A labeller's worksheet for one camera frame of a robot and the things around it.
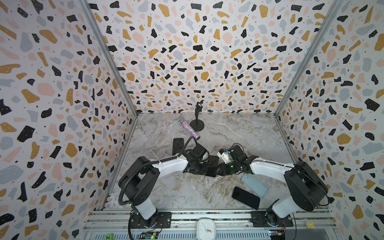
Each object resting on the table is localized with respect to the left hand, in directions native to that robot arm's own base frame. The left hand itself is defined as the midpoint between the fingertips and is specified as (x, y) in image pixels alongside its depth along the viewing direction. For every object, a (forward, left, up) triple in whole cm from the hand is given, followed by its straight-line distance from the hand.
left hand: (208, 170), depth 86 cm
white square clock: (-28, +2, -1) cm, 28 cm away
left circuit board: (-29, +29, -5) cm, 41 cm away
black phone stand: (+39, +6, -5) cm, 40 cm away
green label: (-30, +46, -2) cm, 55 cm away
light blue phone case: (-7, -27, -4) cm, 28 cm away
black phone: (-14, -21, -6) cm, 26 cm away
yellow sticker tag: (-27, -49, -3) cm, 56 cm away
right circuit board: (-30, -32, -5) cm, 45 cm away
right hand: (0, -3, +1) cm, 3 cm away
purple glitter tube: (+34, +12, -3) cm, 36 cm away
